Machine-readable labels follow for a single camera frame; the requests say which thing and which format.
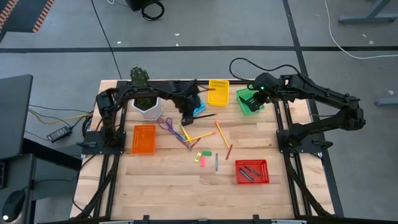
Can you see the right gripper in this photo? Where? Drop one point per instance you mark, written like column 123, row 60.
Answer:
column 264, row 87

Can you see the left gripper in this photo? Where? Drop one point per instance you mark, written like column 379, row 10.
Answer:
column 188, row 96

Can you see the black pen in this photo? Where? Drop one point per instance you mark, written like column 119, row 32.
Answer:
column 205, row 116

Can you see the green eraser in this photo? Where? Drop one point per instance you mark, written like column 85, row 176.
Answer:
column 206, row 153

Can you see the pink eraser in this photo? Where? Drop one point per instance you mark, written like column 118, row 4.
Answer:
column 202, row 161

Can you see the red crayon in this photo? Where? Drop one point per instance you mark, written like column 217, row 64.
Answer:
column 196, row 142
column 229, row 152

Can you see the dark grey crayon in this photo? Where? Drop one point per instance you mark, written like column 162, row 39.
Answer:
column 252, row 171

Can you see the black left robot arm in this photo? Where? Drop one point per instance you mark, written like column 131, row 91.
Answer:
column 149, row 88

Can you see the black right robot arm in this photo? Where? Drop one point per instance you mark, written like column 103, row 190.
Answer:
column 323, row 93

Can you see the green plastic bin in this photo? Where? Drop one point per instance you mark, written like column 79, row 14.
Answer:
column 241, row 102

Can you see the blue calculator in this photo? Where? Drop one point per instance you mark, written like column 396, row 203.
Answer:
column 200, row 109

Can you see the yellow crayon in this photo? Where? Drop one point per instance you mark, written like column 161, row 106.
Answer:
column 186, row 133

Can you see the white plant pot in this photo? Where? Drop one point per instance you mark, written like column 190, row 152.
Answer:
column 152, row 113

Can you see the yellow plastic bin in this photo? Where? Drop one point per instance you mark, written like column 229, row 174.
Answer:
column 218, row 95

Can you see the orange plastic bin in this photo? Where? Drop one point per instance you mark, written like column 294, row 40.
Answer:
column 144, row 140

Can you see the green cactus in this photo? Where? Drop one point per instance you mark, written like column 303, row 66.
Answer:
column 140, row 76

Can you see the red plastic bin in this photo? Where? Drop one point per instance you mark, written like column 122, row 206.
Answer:
column 262, row 174

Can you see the black box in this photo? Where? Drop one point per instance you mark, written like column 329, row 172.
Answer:
column 136, row 3

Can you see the black power adapter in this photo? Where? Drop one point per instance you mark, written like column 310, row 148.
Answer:
column 59, row 133

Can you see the grey table foot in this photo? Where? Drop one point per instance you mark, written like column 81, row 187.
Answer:
column 387, row 102
column 367, row 19

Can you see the grey desk panel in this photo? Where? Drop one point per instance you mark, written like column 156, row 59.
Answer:
column 15, row 118

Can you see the black computer mouse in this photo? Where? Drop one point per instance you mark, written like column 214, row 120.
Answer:
column 14, row 205

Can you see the orange striped black mat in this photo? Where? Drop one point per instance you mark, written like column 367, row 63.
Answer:
column 21, row 15

